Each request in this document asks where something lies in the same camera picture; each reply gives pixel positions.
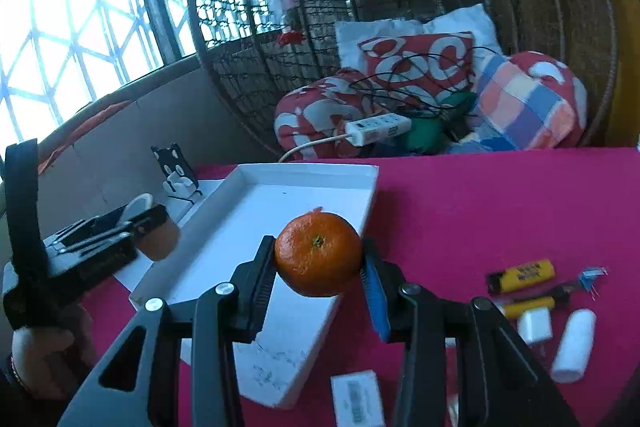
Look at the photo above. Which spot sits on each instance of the white plastic bottle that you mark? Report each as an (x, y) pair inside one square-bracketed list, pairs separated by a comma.
[(574, 347)]

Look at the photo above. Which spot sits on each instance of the red cushion under blanket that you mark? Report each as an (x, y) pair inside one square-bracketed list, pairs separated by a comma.
[(565, 77)]

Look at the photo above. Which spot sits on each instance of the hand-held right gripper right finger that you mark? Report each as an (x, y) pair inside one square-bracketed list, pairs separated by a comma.
[(375, 302)]

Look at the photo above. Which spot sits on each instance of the yellow lighter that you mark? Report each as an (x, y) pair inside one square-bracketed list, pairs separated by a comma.
[(527, 274)]

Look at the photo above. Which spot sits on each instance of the red hanging ornament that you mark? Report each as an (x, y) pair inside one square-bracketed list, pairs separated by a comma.
[(291, 38)]

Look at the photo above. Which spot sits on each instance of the blue cloth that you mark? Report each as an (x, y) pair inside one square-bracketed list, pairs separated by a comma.
[(480, 143)]

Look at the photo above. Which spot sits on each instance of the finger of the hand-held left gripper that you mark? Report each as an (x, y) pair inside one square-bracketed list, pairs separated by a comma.
[(90, 227), (150, 219)]

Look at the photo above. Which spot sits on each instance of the white pillow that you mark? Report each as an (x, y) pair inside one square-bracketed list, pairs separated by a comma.
[(465, 24)]

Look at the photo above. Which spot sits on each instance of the magenta tablecloth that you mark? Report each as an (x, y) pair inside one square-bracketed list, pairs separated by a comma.
[(475, 207)]

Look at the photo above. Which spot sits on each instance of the arched lattice window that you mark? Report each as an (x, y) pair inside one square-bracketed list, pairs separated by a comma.
[(65, 17)]

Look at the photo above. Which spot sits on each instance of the checked pastel blanket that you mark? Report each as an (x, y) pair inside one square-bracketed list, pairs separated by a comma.
[(520, 107)]

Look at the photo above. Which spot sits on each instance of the orange tangerine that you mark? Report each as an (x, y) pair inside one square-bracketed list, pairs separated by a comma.
[(318, 254)]

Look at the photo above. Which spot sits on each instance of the person's left hand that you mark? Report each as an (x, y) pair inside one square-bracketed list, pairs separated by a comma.
[(47, 349)]

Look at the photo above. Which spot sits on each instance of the cardboard sheet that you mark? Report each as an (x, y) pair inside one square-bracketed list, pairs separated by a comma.
[(125, 132)]

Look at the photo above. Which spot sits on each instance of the white power strip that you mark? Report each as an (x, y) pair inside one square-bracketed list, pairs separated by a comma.
[(377, 128)]

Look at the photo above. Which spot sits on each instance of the white charger plug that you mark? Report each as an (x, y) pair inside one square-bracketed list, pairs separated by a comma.
[(535, 327)]

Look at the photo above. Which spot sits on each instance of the small blue electronic component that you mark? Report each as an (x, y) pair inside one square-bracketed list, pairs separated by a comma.
[(590, 279)]

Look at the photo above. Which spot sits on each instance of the orange cloth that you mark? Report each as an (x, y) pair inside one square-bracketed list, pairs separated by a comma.
[(75, 132)]

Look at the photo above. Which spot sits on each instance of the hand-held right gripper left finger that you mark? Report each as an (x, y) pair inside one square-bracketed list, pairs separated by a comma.
[(262, 292)]

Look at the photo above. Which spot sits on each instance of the round red patterned cushion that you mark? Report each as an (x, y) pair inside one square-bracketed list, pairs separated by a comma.
[(310, 117)]

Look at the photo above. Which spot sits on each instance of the large white tray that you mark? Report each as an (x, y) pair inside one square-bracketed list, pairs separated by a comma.
[(270, 212)]

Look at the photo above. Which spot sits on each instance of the black cat phone holder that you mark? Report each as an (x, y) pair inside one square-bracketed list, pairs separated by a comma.
[(175, 164)]

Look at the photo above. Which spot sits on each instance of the green cushion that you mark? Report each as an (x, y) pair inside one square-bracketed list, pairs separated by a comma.
[(425, 137)]

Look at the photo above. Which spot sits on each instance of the beige cup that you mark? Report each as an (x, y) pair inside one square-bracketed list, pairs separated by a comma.
[(162, 239)]

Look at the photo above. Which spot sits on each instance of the square red patterned cushion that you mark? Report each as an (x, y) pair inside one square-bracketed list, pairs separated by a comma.
[(425, 62)]

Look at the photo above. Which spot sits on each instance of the white labelled box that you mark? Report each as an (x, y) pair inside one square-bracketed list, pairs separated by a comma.
[(357, 399)]

